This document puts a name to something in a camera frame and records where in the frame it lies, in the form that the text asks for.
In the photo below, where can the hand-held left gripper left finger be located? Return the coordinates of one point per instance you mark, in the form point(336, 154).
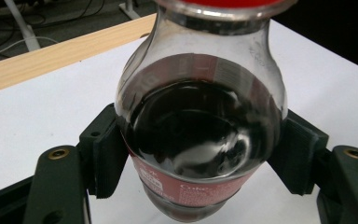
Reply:
point(107, 158)

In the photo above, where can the light wooden board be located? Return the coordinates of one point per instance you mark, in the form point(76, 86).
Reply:
point(52, 59)

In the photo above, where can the white metal stand foot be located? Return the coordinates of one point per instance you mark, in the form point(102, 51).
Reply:
point(130, 8)

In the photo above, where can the white metal stand leg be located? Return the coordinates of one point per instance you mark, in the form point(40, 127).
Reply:
point(23, 26)

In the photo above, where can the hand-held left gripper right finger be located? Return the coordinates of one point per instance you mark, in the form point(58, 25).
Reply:
point(296, 155)

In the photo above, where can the cola bottle with red label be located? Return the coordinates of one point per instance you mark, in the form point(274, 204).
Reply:
point(199, 124)

